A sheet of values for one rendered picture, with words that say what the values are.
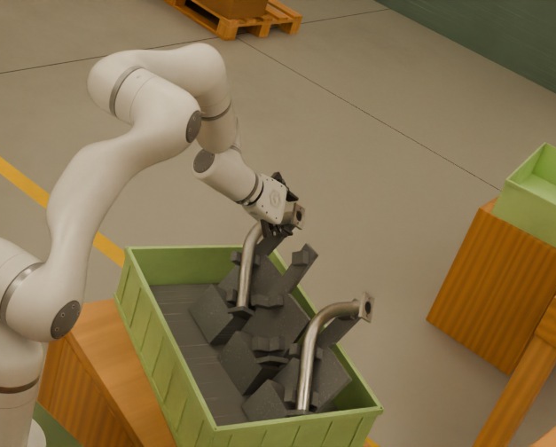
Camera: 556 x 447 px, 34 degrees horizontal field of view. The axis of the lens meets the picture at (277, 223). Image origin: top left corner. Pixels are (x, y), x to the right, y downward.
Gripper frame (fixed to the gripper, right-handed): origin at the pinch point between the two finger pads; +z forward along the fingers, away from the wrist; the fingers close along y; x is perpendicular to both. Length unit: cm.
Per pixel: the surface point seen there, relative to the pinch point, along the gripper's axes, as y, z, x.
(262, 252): -6.9, 4.4, 10.1
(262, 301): -22.3, -2.0, 2.0
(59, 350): -38, -18, 50
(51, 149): 95, 78, 220
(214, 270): -9.1, 7.2, 28.3
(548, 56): 351, 455, 129
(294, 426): -51, -4, -14
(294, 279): -16.6, 0.5, -4.5
